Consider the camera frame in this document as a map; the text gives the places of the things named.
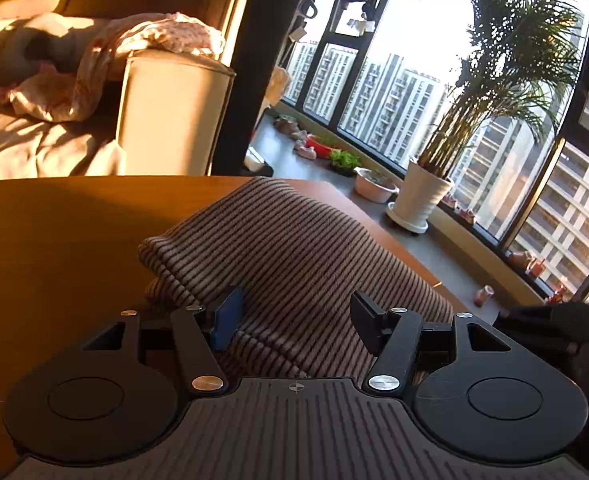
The striped grey knit garment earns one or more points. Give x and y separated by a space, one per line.
297 262

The white ribbed plant pot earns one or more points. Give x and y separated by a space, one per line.
420 193

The green leafy small plant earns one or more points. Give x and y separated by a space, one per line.
344 162

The red plant pot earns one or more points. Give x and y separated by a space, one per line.
322 149

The white upright vacuum cleaner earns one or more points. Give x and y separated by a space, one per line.
279 82

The beige sofa with cover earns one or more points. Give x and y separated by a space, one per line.
109 87

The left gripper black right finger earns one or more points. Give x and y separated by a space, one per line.
392 337

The tall palm plant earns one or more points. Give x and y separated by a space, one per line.
524 58

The grey neck pillow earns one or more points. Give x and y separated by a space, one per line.
23 52

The pink floral blanket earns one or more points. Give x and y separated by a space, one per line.
56 97

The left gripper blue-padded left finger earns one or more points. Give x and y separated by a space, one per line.
201 334

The pink white bowl planter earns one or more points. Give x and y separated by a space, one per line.
374 186

